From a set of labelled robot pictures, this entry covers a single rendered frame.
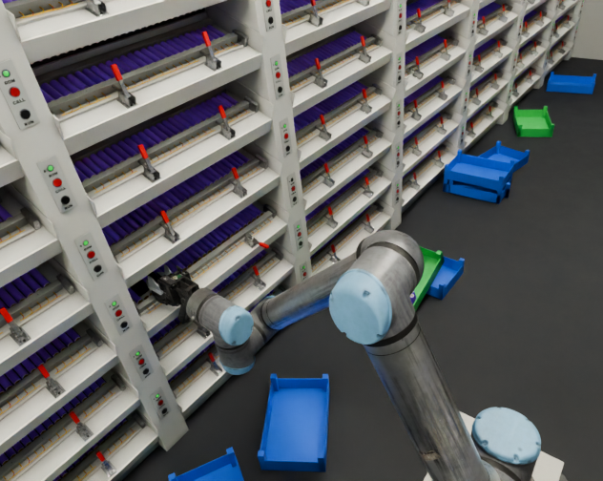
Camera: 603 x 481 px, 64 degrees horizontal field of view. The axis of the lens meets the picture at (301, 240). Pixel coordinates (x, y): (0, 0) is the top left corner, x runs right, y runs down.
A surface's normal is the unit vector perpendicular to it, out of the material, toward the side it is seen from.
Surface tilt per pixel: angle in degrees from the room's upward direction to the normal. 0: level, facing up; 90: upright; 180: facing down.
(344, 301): 83
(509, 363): 0
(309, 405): 0
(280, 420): 0
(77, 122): 21
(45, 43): 111
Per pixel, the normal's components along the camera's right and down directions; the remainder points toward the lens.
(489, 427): -0.04, -0.84
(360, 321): -0.61, 0.43
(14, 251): 0.17, -0.63
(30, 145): 0.77, 0.32
